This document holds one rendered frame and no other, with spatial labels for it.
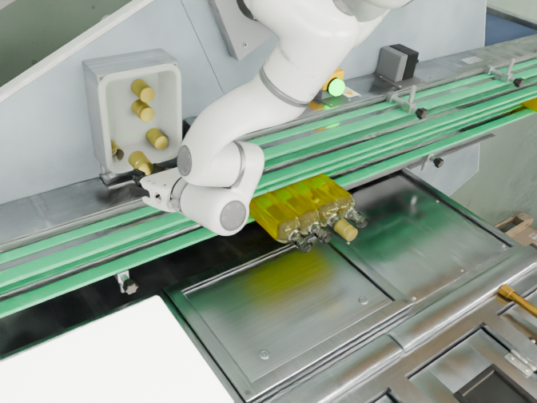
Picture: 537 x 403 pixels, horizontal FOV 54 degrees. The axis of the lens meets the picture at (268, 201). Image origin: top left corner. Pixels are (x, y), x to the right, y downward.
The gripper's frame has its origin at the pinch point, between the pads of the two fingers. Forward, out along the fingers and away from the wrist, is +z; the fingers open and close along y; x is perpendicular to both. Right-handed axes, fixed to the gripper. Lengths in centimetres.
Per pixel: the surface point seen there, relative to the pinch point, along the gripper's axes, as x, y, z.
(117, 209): -8.9, -4.0, 10.1
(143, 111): 10.1, 5.8, 10.7
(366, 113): -1, 64, 1
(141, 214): -10.8, -0.1, 7.6
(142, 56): 21.1, 7.8, 11.1
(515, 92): -8, 135, -4
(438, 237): -37, 75, -16
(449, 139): -17, 103, 0
